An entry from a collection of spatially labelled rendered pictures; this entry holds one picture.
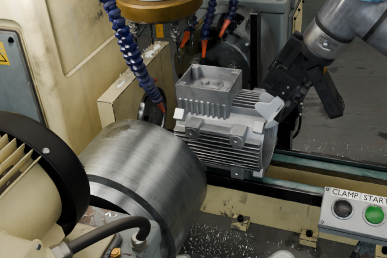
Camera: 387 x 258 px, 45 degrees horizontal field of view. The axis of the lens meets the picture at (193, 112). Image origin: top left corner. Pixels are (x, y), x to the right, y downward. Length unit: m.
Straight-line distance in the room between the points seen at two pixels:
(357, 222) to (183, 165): 0.31
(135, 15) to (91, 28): 0.22
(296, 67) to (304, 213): 0.37
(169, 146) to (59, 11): 0.38
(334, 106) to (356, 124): 0.61
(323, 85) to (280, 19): 0.55
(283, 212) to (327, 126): 0.45
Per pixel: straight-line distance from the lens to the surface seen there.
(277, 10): 1.40
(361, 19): 0.81
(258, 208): 1.13
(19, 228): 0.54
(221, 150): 1.02
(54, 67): 1.02
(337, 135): 1.46
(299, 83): 0.88
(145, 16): 0.93
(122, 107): 1.03
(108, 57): 1.19
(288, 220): 1.13
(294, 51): 0.87
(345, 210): 0.84
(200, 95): 1.01
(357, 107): 1.59
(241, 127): 1.00
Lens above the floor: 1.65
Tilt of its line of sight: 33 degrees down
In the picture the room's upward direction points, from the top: 5 degrees counter-clockwise
